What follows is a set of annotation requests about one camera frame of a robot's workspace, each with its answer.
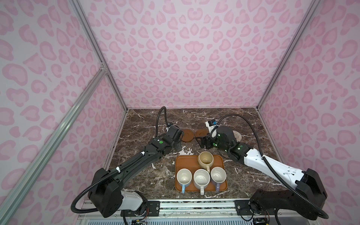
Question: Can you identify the cream yellow mug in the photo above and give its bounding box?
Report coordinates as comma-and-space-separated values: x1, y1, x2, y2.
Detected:
197, 151, 214, 173

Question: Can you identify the corner aluminium post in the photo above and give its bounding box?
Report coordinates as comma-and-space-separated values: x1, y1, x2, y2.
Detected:
256, 0, 323, 111
69, 0, 128, 113

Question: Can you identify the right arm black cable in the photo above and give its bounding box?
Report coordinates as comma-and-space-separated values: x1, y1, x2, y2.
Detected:
209, 113, 329, 220

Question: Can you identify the aluminium front rail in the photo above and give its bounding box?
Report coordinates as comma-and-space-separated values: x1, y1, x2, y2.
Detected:
75, 197, 321, 225

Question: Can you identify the right corner aluminium post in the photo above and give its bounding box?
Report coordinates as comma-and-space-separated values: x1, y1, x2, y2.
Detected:
256, 0, 323, 111

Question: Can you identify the orange serving tray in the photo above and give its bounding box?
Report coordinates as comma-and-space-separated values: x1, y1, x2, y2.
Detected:
175, 155, 228, 195

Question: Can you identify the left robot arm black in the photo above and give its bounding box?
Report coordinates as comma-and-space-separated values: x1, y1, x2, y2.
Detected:
70, 125, 184, 218

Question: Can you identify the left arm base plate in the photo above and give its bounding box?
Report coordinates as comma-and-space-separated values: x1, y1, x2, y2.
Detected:
121, 201, 160, 218

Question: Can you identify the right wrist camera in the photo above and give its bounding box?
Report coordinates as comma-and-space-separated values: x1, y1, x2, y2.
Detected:
205, 119, 218, 138

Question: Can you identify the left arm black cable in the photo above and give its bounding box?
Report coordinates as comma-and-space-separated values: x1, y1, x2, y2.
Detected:
155, 106, 171, 138

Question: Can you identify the white mug purple handle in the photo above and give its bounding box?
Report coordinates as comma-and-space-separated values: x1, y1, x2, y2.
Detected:
210, 167, 227, 193

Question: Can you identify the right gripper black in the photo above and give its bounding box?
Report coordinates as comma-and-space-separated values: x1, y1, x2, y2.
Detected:
194, 132, 229, 152

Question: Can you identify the left diagonal aluminium strut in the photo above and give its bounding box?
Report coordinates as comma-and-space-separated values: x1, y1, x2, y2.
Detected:
1, 69, 108, 225

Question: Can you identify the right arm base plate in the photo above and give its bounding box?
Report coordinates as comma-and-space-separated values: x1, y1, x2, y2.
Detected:
234, 200, 253, 216

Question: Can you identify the left corner aluminium post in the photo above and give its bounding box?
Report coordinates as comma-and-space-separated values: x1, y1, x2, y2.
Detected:
69, 0, 128, 113

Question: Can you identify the brown coaster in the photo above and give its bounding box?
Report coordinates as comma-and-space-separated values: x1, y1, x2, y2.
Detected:
181, 129, 195, 143
195, 129, 210, 138

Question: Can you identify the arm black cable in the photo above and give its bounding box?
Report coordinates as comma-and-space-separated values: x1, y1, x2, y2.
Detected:
209, 113, 329, 220
155, 106, 171, 138

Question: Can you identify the beige woven coaster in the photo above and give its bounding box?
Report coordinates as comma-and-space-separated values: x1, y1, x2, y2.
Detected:
233, 130, 242, 142

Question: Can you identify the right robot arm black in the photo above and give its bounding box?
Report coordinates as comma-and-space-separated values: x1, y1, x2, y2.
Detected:
200, 120, 329, 220

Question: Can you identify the white mug blue handle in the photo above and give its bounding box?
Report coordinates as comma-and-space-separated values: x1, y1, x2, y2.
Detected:
176, 168, 192, 194

